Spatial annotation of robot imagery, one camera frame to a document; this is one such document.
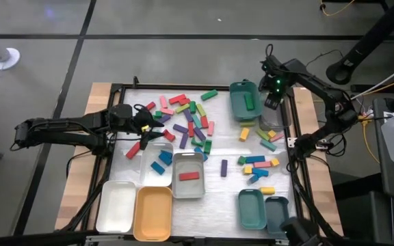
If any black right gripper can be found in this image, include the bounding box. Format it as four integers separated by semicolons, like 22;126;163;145
259;56;290;110

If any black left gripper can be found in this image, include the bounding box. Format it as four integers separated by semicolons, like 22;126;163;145
109;103;166;151

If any silver mounting plate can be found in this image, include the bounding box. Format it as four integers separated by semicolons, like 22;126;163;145
287;136;303;149

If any white plastic bin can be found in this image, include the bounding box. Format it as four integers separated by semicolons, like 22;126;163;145
95;180;137;234
139;141;174;188

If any grey plastic bin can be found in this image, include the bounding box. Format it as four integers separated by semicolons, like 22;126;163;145
171;152;207;200

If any orange plastic bin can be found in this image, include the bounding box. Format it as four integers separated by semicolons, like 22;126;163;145
133;186;174;243

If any dark teal plastic bin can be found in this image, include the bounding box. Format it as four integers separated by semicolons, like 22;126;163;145
264;195;290;229

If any black floor stand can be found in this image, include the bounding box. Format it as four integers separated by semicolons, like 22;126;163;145
325;0;394;86

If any black floor cable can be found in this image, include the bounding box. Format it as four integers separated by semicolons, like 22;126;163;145
304;49;345;69

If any white cable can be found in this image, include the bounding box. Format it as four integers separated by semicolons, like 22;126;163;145
350;56;394;102

